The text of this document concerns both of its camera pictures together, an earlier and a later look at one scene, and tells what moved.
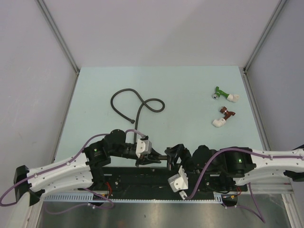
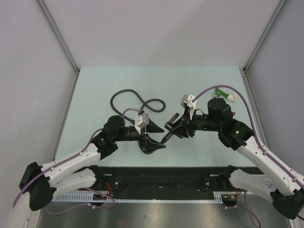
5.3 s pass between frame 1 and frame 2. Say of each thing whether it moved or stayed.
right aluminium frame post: stayed
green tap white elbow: stayed
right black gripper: moved
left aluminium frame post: stayed
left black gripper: moved
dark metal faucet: moved
